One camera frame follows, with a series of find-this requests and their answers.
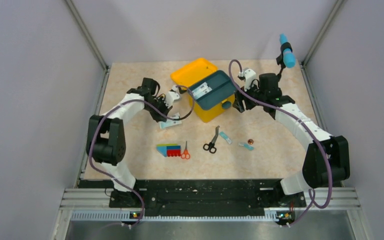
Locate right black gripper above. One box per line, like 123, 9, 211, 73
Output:
233, 79, 267, 113

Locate yellow plastic medicine box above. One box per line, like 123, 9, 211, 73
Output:
170, 58, 236, 123

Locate teal divided tray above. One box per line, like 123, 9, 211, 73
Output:
189, 70, 236, 111

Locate light blue plaster strip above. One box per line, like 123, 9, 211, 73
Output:
219, 131, 233, 145

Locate orange handled scissors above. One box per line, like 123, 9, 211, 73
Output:
180, 141, 191, 160

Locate black handled scissors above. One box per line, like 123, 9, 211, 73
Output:
202, 125, 220, 154

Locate white blue wipe sachets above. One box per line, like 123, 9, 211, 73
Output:
192, 82, 212, 100

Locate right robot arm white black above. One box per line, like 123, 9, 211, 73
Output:
233, 68, 351, 206

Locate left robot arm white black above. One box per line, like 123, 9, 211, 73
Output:
86, 77, 180, 207

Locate blue microphone on stand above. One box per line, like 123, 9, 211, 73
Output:
276, 33, 296, 82

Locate colourful stacked card pack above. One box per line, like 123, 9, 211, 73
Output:
156, 144, 182, 157

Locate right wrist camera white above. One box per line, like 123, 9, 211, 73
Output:
238, 67, 257, 92

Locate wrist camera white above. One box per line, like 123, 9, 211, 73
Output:
164, 85, 181, 108
238, 67, 257, 92

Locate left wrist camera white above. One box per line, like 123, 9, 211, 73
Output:
164, 85, 181, 108

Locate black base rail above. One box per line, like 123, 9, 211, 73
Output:
109, 179, 307, 217

